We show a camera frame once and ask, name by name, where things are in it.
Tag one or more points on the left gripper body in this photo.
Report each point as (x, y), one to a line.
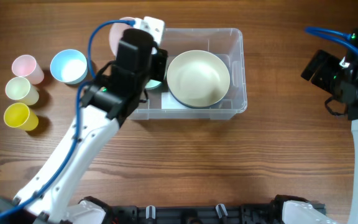
(156, 68)

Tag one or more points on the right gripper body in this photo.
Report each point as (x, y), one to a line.
(330, 76)

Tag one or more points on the mint green bowl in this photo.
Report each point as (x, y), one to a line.
(152, 84)

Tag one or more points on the light blue bowl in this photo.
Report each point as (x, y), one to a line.
(69, 66)

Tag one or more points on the pink bowl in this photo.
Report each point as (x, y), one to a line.
(115, 34)

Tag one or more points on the cream plate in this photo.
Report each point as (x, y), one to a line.
(197, 67)

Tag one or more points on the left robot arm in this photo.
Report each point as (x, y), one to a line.
(45, 198)

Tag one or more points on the clear plastic storage container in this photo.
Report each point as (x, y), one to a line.
(225, 43)

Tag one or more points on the pink cup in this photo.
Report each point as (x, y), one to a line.
(27, 67)

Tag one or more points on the pale green cup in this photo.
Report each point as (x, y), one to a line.
(21, 90)

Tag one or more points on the yellow cup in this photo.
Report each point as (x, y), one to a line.
(20, 116)

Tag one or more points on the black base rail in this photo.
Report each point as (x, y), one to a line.
(244, 214)

